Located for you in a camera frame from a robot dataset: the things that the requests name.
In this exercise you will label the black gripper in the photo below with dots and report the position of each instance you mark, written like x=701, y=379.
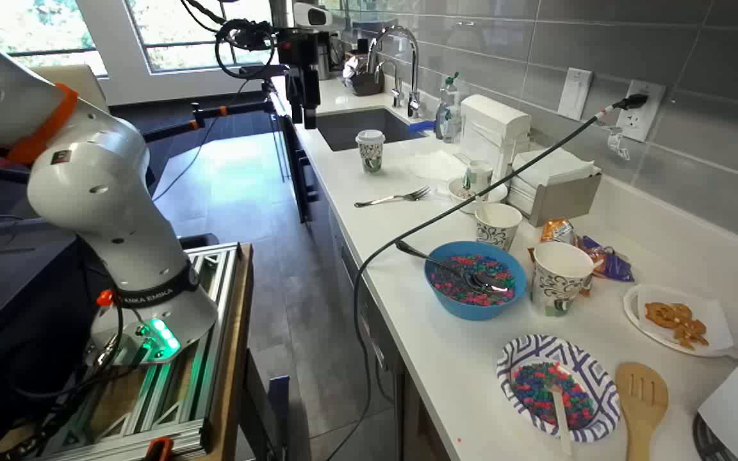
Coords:
x=309, y=60

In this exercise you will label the white plastic utensil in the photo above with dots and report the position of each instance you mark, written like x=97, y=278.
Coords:
x=563, y=419

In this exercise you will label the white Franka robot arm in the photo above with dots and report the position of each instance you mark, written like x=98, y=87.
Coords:
x=97, y=188

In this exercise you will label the colourful beads in bowl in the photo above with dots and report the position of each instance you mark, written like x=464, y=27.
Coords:
x=498, y=273

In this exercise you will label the blue bowl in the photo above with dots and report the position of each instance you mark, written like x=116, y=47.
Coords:
x=481, y=307

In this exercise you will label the dark sink basin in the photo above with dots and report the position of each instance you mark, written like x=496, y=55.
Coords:
x=353, y=128

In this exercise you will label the paper cup green logo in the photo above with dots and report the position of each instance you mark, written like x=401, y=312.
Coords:
x=371, y=154

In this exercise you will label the black stand with orange clamps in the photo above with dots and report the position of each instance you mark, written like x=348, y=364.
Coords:
x=243, y=106

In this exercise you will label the chrome faucet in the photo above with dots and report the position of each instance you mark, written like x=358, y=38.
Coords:
x=414, y=100

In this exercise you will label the silver fork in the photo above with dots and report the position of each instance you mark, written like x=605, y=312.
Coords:
x=390, y=198

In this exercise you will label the clear soap bottle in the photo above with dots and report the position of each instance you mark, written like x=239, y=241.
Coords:
x=449, y=116

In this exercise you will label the small white saucer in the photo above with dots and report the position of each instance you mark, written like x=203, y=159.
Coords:
x=457, y=188

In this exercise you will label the black spoon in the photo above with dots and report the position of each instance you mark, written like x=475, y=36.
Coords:
x=412, y=250

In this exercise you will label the tiny patterned cup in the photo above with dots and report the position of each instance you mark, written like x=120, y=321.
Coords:
x=478, y=180

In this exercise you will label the white paper towel box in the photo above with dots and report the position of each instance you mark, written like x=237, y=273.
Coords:
x=492, y=128

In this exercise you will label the white framed window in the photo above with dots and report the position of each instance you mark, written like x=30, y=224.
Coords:
x=121, y=51

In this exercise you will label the small floral paper cup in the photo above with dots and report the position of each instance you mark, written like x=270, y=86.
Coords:
x=498, y=229

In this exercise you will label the wooden board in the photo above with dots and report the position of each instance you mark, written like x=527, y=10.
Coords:
x=237, y=342

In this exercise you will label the grey napkin dispenser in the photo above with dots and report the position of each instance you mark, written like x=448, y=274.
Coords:
x=558, y=196

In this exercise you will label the orange snack packet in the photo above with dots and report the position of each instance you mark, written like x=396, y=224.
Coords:
x=554, y=230

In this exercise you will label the large floral paper cup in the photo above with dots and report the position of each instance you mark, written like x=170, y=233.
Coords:
x=558, y=291

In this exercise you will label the blue patterned paper plate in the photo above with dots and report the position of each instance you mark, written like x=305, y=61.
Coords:
x=524, y=348

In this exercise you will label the colourful beads on plate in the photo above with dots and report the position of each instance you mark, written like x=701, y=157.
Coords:
x=540, y=384

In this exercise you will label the pretzel pile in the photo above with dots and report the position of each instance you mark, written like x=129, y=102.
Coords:
x=678, y=324

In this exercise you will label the wooden slotted spatula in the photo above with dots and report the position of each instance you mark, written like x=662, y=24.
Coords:
x=642, y=397

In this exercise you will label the white paper plate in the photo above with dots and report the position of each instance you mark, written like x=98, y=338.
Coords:
x=719, y=330

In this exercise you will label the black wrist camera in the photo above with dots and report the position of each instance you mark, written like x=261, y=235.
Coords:
x=258, y=36

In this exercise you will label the white light switch plate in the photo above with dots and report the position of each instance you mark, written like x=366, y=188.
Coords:
x=576, y=93

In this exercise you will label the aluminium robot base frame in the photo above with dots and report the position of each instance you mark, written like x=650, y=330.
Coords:
x=173, y=401

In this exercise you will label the white wall outlet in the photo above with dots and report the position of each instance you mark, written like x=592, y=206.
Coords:
x=642, y=125

